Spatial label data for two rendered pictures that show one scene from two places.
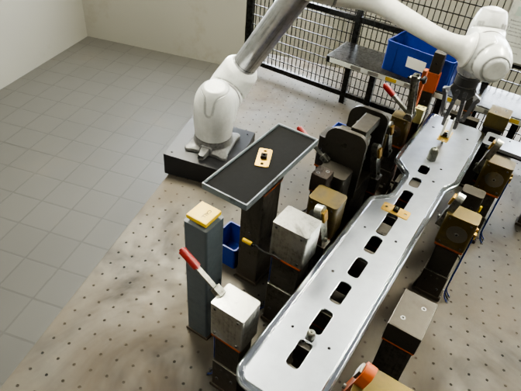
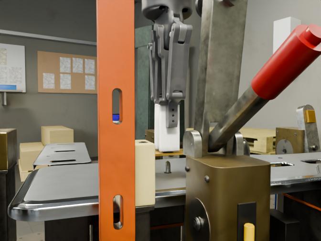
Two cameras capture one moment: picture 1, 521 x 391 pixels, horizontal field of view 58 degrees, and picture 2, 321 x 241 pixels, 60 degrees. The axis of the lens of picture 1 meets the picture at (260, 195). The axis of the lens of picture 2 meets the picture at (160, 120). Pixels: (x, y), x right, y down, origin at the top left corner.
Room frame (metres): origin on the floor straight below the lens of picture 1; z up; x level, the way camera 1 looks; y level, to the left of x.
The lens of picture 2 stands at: (1.78, -0.37, 1.10)
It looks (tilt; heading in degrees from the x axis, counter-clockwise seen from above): 3 degrees down; 222
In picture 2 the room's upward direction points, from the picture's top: straight up
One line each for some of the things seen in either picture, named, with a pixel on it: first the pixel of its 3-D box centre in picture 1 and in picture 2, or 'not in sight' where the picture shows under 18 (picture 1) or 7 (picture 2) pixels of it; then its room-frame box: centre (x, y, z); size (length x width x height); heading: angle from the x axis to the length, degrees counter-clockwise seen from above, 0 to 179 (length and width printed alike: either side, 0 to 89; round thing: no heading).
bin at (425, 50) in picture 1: (423, 60); not in sight; (1.96, -0.65, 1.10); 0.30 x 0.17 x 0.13; 53
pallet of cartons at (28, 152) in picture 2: not in sight; (44, 149); (-0.37, -5.01, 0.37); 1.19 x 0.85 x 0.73; 76
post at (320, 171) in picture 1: (312, 221); not in sight; (1.08, -0.17, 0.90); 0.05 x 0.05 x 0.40; 60
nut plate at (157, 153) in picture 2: (445, 134); (166, 149); (1.46, -0.64, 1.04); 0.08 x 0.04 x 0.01; 150
